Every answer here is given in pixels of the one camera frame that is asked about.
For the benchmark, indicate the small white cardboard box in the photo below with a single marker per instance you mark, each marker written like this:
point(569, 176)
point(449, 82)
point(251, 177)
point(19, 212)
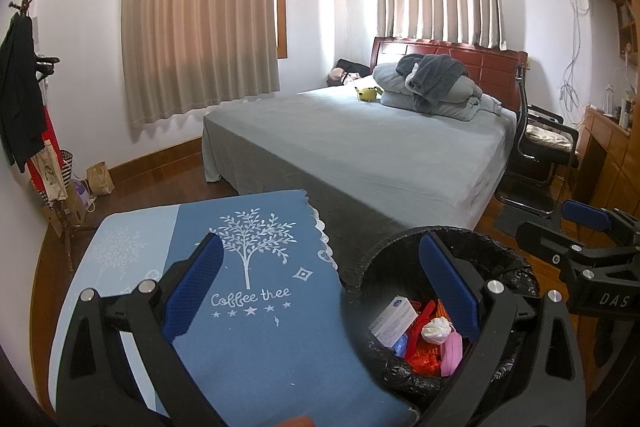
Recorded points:
point(395, 319)

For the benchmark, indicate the yellow plush toy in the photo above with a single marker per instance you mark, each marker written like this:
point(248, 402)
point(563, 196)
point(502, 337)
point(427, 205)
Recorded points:
point(367, 93)

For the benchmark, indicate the black and pink bag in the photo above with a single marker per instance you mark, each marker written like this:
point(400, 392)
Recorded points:
point(345, 72)

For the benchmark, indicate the beige chair cushion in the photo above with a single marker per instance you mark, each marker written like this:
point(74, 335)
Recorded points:
point(547, 137)

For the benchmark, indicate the dark grey garment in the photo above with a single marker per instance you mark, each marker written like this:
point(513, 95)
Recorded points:
point(432, 74)

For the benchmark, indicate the black office chair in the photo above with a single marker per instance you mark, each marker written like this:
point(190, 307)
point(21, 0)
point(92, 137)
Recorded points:
point(535, 157)

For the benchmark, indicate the black hanger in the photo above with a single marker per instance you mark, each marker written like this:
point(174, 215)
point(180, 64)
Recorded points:
point(45, 62)

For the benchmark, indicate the beige tote bag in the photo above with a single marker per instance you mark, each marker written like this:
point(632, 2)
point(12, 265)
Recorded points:
point(50, 177)

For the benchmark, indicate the striped basket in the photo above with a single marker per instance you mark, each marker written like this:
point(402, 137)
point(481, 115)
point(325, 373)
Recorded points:
point(68, 167)

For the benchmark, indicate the red hanging garment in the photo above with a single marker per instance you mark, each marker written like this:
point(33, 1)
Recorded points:
point(42, 152)

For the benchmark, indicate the dark hanging coat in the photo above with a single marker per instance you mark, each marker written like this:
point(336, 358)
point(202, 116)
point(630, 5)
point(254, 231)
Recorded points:
point(17, 92)

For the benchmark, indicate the bed with grey sheet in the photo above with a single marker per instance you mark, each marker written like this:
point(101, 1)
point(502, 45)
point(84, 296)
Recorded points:
point(360, 147)

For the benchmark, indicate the purple and white appliance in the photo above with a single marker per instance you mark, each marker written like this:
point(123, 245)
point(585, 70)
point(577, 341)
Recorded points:
point(82, 194)

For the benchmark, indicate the blue tree-print tablecloth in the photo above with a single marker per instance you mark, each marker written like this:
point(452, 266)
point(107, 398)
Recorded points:
point(280, 347)

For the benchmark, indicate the black trash bin with bag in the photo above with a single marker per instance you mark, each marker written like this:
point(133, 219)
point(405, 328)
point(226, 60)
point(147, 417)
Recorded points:
point(500, 257)

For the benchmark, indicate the red wooden headboard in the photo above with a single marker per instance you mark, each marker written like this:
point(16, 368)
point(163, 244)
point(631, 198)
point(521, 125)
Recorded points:
point(500, 67)

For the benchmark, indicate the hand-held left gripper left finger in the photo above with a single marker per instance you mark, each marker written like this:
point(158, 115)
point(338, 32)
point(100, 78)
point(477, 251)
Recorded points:
point(195, 287)

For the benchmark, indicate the orange foam fruit net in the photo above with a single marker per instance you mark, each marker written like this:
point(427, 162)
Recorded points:
point(444, 309)

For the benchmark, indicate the brown paper bag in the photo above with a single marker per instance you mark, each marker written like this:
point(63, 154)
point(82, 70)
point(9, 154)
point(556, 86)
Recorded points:
point(101, 179)

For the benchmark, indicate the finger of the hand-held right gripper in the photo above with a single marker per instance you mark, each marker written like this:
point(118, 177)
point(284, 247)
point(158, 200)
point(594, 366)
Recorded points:
point(585, 213)
point(542, 239)

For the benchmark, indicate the grey pillows and blanket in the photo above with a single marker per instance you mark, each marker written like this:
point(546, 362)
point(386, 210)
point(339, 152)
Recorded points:
point(392, 82)

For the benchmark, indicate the small white tissue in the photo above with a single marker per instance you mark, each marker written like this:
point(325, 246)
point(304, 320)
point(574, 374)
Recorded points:
point(435, 329)

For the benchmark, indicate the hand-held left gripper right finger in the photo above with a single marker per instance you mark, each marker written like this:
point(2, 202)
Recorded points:
point(450, 287)

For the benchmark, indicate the wide beige curtain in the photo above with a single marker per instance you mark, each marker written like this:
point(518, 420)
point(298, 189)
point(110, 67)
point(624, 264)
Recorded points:
point(200, 12)

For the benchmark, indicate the red plastic wrapper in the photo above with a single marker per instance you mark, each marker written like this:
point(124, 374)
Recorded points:
point(422, 359)

